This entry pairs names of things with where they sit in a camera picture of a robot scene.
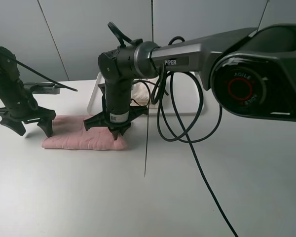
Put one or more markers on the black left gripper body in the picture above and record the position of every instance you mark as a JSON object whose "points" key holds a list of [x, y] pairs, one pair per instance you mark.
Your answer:
{"points": [[26, 116]]}

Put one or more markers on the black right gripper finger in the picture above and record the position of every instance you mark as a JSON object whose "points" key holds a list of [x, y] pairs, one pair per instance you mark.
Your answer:
{"points": [[88, 124], [115, 132]]}

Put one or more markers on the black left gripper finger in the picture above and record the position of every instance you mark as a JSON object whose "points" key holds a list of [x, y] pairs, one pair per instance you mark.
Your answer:
{"points": [[15, 126], [46, 125]]}

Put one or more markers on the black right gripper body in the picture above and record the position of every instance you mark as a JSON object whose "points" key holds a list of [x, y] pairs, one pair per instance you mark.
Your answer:
{"points": [[106, 119]]}

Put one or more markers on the pink towel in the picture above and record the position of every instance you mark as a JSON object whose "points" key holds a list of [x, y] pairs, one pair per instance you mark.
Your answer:
{"points": [[69, 133]]}

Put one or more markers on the cream white towel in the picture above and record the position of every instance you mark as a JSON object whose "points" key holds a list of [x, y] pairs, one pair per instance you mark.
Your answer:
{"points": [[141, 90]]}

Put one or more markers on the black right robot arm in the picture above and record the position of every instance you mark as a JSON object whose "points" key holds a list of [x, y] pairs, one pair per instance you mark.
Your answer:
{"points": [[252, 74]]}

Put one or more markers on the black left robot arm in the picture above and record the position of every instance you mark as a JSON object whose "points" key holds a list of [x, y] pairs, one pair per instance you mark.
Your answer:
{"points": [[20, 106]]}

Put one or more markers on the white plastic tray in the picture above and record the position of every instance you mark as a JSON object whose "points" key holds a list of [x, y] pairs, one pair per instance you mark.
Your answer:
{"points": [[185, 94]]}

